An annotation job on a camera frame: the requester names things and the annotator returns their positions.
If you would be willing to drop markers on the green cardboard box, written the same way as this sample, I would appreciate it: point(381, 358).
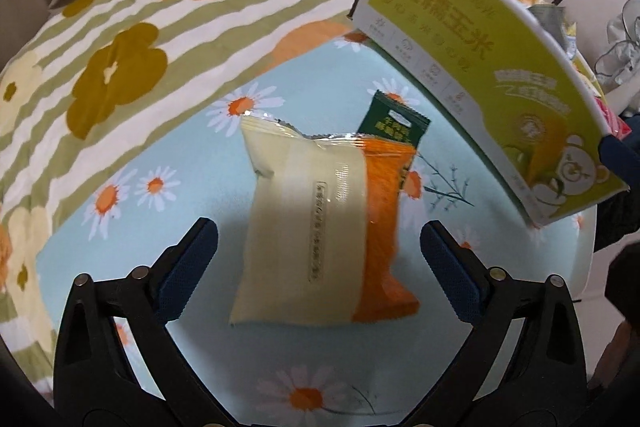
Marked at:
point(450, 32)

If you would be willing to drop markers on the white ruffled cloth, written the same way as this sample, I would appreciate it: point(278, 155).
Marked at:
point(620, 47)

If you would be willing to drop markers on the striped floral blanket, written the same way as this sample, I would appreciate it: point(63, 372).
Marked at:
point(125, 32)

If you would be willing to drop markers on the red snack packet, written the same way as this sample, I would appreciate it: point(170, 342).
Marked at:
point(612, 116)

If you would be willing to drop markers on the dark green snack packet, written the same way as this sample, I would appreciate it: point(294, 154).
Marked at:
point(390, 122)

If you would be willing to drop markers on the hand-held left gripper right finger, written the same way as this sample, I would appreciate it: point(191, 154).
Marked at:
point(450, 272)

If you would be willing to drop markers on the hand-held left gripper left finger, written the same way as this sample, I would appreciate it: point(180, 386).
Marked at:
point(187, 272)

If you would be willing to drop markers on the blue daisy bed sheet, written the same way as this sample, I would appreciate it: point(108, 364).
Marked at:
point(200, 187)

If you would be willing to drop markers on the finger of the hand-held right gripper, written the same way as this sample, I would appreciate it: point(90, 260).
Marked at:
point(617, 154)

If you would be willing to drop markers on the cream and orange snack packet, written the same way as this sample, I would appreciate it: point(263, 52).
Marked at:
point(300, 232)

